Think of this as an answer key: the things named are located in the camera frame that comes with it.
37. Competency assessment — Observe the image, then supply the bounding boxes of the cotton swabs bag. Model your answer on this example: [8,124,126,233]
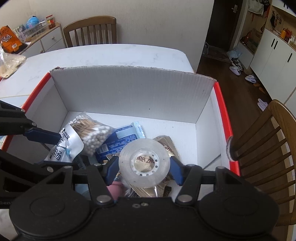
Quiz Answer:
[69,113,115,156]

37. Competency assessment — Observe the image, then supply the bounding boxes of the pink pig toy figure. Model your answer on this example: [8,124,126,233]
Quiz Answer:
[107,181,125,200]

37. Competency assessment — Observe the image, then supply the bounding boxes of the gold foil snack bag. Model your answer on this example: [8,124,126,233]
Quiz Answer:
[118,136,179,197]

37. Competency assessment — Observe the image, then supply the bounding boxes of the orange snack bag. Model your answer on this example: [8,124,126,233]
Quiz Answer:
[0,26,27,54]

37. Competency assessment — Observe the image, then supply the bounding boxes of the wooden chair behind table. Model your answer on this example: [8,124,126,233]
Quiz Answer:
[63,16,117,48]

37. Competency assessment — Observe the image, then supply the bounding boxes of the clear tape roll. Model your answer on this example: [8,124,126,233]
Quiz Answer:
[119,138,170,188]

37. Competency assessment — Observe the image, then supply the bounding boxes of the blue globe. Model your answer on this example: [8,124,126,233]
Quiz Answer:
[26,16,40,29]

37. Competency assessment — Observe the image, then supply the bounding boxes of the red cardboard box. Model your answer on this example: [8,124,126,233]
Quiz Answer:
[4,66,238,172]

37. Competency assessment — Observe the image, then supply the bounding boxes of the blue wet wipe packet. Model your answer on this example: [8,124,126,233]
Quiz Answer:
[95,121,145,164]

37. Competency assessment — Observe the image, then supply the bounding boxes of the silver sausage snack packet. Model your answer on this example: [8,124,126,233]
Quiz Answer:
[45,123,84,163]

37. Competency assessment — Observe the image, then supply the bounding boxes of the white wardrobe cabinets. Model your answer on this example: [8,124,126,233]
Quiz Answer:
[245,1,295,104]

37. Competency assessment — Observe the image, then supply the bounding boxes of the wooden chair at right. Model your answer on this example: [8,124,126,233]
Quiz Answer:
[230,99,296,227]

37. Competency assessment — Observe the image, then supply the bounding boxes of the white side cabinet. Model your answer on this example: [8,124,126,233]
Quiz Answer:
[20,22,66,58]

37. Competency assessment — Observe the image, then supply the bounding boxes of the plastic bag with flatbread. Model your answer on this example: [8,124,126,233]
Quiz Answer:
[0,46,27,78]

